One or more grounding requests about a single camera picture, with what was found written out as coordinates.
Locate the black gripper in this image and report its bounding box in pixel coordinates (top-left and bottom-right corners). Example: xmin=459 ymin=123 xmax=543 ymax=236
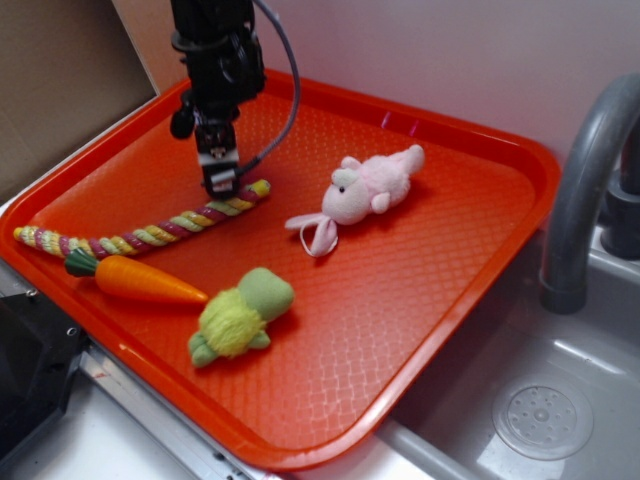
xmin=170 ymin=25 xmax=266 ymax=200

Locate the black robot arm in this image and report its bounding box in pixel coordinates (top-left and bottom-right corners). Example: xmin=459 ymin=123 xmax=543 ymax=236
xmin=170 ymin=1 xmax=266 ymax=200

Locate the pink plush bunny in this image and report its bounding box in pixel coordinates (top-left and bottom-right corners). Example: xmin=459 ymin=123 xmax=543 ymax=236
xmin=285 ymin=145 xmax=425 ymax=258

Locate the orange plastic carrot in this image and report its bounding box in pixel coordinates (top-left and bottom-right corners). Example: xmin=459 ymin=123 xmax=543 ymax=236
xmin=64 ymin=248 xmax=209 ymax=305

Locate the green plush turtle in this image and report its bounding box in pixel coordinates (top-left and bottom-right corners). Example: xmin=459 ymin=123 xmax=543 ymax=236
xmin=188 ymin=267 xmax=295 ymax=368

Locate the orange plastic tray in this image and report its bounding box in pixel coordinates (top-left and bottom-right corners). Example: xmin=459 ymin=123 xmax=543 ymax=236
xmin=1 ymin=80 xmax=560 ymax=472

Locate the wooden board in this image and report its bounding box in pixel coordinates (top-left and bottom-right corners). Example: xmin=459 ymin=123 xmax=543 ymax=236
xmin=112 ymin=0 xmax=186 ymax=94

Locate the black box at left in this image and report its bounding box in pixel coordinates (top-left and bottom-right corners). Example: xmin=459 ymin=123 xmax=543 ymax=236
xmin=1 ymin=290 xmax=87 ymax=465

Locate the grey plastic faucet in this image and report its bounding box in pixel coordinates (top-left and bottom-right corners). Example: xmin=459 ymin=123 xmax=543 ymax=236
xmin=539 ymin=73 xmax=639 ymax=314

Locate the grey toy sink basin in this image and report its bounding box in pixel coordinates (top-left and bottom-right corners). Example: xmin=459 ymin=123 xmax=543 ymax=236
xmin=378 ymin=237 xmax=639 ymax=479

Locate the round sink drain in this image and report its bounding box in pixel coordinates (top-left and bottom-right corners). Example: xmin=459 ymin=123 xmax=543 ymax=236
xmin=492 ymin=379 xmax=594 ymax=461

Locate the grey braided cable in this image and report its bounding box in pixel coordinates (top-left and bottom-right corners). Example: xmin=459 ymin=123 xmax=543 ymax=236
xmin=234 ymin=0 xmax=302 ymax=176

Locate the twisted rope toy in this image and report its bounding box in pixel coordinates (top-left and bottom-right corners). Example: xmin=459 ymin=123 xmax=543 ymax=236
xmin=13 ymin=179 xmax=271 ymax=260

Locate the dark faucet handle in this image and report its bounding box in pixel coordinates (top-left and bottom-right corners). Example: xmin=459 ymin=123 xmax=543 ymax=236
xmin=600 ymin=121 xmax=639 ymax=260

